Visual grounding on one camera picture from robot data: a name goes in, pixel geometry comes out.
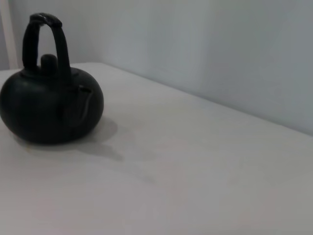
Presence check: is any black round teapot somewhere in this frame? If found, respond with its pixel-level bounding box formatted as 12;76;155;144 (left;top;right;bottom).
0;12;105;145

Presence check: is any white enclosure corner post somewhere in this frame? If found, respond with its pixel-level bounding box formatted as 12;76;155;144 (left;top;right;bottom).
0;0;19;71

